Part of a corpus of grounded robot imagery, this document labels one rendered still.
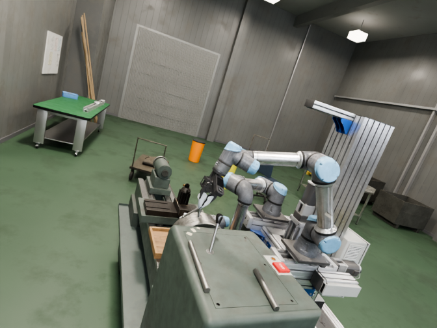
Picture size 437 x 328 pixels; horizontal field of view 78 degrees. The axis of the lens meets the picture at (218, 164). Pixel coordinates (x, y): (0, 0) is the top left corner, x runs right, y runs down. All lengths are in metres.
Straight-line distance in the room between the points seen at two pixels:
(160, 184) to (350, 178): 1.60
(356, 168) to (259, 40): 10.15
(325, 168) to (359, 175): 0.59
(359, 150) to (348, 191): 0.28
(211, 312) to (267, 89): 11.24
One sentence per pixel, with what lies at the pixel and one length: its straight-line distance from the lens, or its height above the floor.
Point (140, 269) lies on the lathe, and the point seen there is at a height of 0.54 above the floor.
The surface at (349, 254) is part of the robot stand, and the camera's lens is 2.18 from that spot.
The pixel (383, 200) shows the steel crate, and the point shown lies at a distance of 8.77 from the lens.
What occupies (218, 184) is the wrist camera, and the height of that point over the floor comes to 1.51.
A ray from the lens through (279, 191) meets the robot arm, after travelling 2.08.
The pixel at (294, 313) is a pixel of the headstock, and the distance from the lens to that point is 1.14.
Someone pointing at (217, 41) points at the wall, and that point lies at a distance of 11.22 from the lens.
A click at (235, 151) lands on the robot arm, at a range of 1.28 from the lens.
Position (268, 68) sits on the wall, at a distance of 11.87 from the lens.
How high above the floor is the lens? 1.90
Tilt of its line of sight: 14 degrees down
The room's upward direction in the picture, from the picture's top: 17 degrees clockwise
